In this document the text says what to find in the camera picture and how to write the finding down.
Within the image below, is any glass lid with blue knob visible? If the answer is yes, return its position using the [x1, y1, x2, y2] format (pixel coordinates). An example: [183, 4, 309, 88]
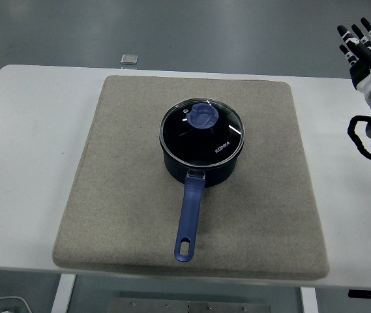
[159, 97, 245, 167]

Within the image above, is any black pot with blue handle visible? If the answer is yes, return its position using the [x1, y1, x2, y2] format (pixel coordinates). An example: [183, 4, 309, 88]
[160, 107, 245, 263]

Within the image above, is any white table leg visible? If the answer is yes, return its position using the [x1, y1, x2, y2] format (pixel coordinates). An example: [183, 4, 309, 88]
[50, 273, 77, 313]
[299, 286, 319, 313]

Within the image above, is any beige fabric mat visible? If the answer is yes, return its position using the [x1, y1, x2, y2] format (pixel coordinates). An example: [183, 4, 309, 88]
[52, 74, 331, 280]

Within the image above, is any small silver floor plate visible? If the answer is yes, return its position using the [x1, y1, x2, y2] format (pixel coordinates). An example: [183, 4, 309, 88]
[120, 53, 140, 66]

